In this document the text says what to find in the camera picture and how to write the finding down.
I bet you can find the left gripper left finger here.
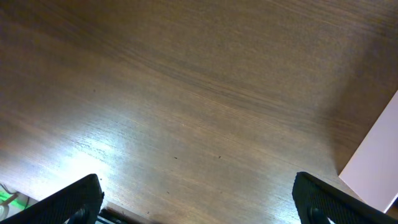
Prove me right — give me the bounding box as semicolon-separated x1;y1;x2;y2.
1;174;104;224

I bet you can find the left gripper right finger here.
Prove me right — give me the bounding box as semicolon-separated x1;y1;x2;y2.
292;172;397;224

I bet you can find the open pink cardboard box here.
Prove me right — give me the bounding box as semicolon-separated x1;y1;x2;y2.
339;94;397;213

